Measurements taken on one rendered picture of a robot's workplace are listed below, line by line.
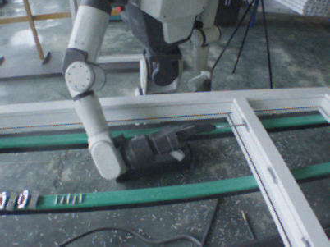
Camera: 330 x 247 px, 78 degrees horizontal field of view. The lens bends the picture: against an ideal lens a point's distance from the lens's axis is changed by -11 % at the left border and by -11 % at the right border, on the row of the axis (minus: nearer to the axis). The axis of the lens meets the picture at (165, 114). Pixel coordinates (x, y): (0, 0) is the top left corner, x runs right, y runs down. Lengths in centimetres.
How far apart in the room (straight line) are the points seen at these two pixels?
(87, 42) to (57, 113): 28
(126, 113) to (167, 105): 14
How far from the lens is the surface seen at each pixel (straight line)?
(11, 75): 309
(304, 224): 58
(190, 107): 78
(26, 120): 84
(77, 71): 61
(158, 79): 93
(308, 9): 487
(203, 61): 108
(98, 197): 61
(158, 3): 70
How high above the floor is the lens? 139
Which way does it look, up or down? 42 degrees down
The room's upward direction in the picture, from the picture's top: 3 degrees clockwise
